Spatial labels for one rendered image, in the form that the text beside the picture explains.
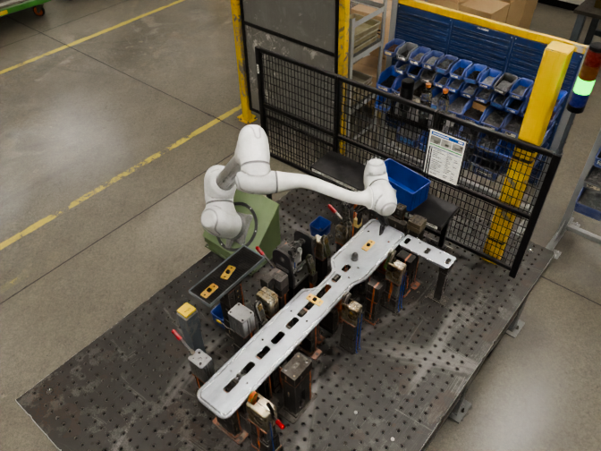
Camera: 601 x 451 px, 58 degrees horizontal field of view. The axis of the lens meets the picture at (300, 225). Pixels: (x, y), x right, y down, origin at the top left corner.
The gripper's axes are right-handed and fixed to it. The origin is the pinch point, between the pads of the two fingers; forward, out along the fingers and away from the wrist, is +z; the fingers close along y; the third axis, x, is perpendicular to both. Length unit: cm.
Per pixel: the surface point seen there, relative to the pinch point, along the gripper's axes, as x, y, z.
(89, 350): -124, -86, 43
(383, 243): 5.7, 5.5, 13.5
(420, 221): 27.1, 15.1, 7.7
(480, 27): 189, -35, -30
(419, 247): 15.0, 21.8, 13.5
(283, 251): -44.6, -20.1, -5.7
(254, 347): -85, -5, 13
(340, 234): -3.0, -16.3, 12.4
